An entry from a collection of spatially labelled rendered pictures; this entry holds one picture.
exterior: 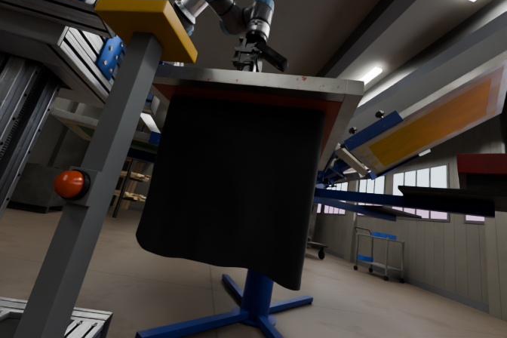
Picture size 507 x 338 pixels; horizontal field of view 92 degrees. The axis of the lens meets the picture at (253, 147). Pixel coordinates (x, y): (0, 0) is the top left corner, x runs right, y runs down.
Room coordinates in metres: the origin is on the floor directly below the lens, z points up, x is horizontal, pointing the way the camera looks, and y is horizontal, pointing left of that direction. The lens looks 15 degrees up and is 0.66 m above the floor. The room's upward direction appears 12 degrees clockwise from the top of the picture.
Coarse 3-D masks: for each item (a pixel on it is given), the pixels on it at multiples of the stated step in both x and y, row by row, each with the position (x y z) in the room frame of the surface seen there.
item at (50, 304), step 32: (128, 0) 0.33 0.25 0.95; (160, 0) 0.32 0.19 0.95; (128, 32) 0.39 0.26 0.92; (160, 32) 0.37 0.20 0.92; (128, 64) 0.38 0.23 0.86; (128, 96) 0.37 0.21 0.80; (96, 128) 0.38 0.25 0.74; (128, 128) 0.39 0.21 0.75; (96, 160) 0.37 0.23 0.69; (96, 192) 0.37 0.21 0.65; (64, 224) 0.38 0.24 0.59; (96, 224) 0.40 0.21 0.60; (64, 256) 0.37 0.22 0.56; (32, 288) 0.38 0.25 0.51; (64, 288) 0.38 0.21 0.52; (32, 320) 0.38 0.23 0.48; (64, 320) 0.40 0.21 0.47
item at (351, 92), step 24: (168, 72) 0.58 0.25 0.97; (192, 72) 0.56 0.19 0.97; (216, 72) 0.55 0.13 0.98; (240, 72) 0.54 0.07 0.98; (288, 96) 0.54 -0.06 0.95; (312, 96) 0.52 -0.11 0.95; (336, 96) 0.50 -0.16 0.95; (360, 96) 0.48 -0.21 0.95; (336, 120) 0.62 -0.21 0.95; (336, 144) 0.81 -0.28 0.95
